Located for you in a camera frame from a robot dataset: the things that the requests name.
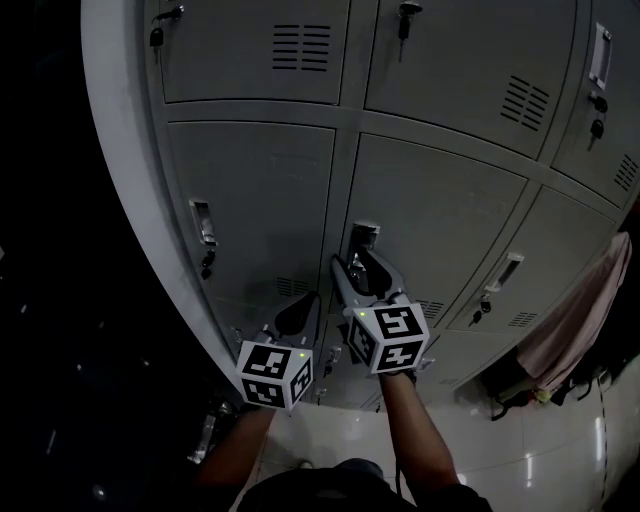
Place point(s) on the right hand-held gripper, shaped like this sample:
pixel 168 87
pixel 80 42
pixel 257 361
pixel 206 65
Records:
pixel 390 340

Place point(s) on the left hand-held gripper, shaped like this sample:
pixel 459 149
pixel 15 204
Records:
pixel 265 372

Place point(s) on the grey metal locker door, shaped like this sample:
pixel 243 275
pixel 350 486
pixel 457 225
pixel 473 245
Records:
pixel 440 215

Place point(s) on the grey metal locker cabinet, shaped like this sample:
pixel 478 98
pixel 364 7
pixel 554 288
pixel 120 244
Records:
pixel 250 175

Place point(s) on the person's left forearm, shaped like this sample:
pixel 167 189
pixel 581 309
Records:
pixel 235 445

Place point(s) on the person's right forearm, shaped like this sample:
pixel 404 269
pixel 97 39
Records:
pixel 420 430

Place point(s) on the person's white shoe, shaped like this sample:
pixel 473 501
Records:
pixel 306 464

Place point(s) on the silver metal door fitting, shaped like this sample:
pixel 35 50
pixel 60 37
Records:
pixel 206 435

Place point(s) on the person's dark top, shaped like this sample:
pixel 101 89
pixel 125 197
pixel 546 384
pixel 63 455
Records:
pixel 350 492

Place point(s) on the yellow plush toy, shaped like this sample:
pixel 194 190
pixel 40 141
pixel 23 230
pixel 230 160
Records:
pixel 541 396

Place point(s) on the pink hanging jacket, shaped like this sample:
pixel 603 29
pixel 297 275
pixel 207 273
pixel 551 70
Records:
pixel 580 310

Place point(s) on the dark glass door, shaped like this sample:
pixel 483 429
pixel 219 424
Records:
pixel 45 250

